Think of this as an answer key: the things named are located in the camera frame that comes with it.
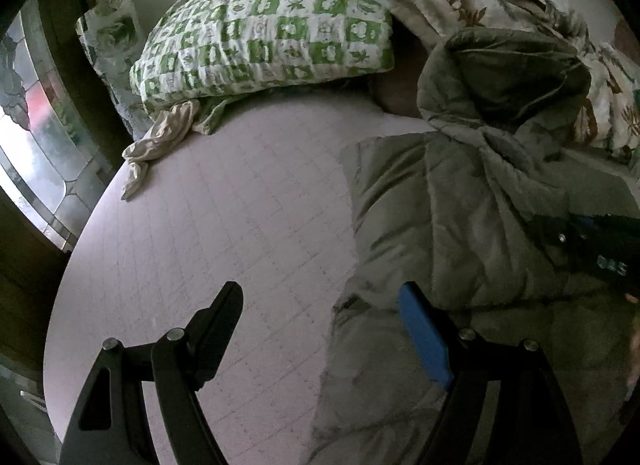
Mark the white floral pillow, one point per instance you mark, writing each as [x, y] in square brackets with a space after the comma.
[112, 45]

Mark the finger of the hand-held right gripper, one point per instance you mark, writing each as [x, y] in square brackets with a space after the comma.
[560, 235]

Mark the grey-green puffer jacket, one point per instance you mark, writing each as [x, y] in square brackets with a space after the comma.
[450, 225]

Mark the leaded glass window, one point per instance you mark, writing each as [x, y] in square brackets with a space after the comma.
[35, 145]

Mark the small cream cloth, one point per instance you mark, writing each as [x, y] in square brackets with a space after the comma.
[157, 145]

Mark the floral leaf print blanket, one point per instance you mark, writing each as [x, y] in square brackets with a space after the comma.
[500, 0]

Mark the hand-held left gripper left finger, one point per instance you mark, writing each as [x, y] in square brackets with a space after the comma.
[220, 315]

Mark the green checked pillow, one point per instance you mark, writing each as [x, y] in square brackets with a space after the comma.
[260, 35]

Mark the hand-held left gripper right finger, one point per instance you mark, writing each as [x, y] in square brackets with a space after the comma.
[425, 335]

